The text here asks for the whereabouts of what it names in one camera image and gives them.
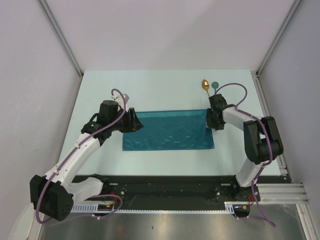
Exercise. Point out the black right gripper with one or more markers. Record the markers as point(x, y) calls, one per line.
point(220, 126)

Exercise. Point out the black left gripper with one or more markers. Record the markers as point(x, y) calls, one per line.
point(133, 125)

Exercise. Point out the teal satin napkin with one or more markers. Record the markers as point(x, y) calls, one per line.
point(170, 130)

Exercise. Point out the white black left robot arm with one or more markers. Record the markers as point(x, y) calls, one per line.
point(54, 194)

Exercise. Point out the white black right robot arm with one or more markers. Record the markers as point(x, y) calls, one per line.
point(262, 142)

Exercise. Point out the teal plastic spoon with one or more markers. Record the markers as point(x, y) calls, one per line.
point(215, 86)

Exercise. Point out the gold metal spoon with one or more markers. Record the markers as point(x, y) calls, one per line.
point(206, 86)

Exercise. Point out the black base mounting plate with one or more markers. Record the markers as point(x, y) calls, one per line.
point(116, 204)

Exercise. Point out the right aluminium side rail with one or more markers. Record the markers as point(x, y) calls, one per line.
point(270, 128)

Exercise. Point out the white slotted cable duct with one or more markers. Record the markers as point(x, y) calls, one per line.
point(99, 208)

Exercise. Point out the aluminium front frame rail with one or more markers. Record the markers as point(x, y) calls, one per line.
point(280, 192)

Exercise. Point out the left aluminium corner post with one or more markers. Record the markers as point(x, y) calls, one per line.
point(55, 26)

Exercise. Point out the aluminium corner post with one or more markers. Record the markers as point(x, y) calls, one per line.
point(296, 4)
point(55, 26)

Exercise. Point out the right aluminium corner post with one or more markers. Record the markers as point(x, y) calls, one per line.
point(296, 4)

